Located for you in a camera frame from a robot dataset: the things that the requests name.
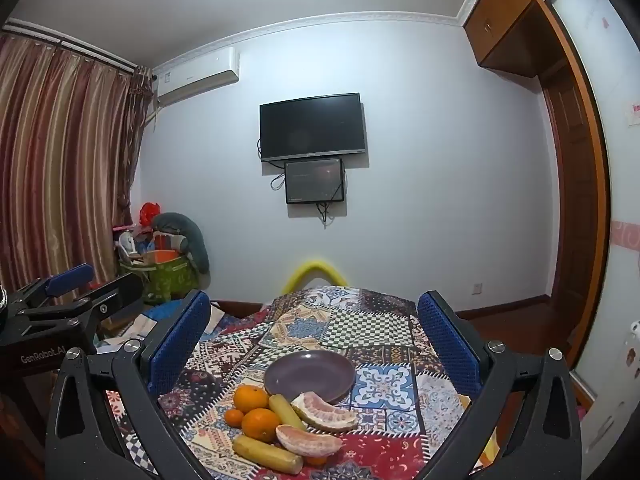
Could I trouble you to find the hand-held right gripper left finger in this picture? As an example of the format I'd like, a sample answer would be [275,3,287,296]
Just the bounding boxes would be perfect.
[45,290,212,480]

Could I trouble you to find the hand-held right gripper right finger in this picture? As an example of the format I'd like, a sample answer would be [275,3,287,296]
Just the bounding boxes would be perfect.
[417,290,583,480]

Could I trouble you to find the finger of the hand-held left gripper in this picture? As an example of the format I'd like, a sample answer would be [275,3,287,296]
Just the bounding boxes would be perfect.
[22,275,146,328]
[15,263,96,311]

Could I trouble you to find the large orange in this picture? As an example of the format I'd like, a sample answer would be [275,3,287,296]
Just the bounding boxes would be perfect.
[233,385,271,413]
[241,408,282,444]

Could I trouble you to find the purple plate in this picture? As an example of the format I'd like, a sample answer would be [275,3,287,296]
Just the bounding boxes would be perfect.
[263,350,355,405]

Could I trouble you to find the peeled pomelo segment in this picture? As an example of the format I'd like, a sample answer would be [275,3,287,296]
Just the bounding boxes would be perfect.
[291,391,359,433]
[276,424,344,458]

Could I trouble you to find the blue patchwork quilt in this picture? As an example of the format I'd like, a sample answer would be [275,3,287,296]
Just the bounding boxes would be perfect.
[100,304,226,353]

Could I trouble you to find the green storage bag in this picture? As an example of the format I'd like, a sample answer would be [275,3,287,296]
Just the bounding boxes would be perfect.
[120,255,201,306]

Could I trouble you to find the patchwork tablecloth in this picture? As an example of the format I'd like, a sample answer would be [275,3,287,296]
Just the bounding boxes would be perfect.
[102,285,501,480]

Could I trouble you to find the grey pillow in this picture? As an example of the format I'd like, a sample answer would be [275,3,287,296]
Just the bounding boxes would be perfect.
[152,212,211,274]

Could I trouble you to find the striped brown curtain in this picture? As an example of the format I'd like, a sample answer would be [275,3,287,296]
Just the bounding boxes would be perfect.
[0,20,153,306]

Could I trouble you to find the white air conditioner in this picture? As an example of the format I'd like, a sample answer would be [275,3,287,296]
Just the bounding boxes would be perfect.
[152,46,240,107]

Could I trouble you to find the white frosted sliding door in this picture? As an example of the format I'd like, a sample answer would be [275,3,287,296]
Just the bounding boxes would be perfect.
[545,0,640,461]

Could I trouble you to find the wooden overhead cabinet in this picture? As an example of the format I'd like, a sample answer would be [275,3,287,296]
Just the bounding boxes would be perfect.
[462,0,571,78]

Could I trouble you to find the small black wall monitor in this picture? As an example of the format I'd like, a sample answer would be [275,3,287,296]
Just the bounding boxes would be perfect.
[284,158,346,205]

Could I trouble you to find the white curtain rail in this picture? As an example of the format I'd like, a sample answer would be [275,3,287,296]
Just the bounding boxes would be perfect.
[2,18,138,73]

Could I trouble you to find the black wall television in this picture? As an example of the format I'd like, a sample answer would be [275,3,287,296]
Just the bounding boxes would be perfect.
[259,92,363,163]

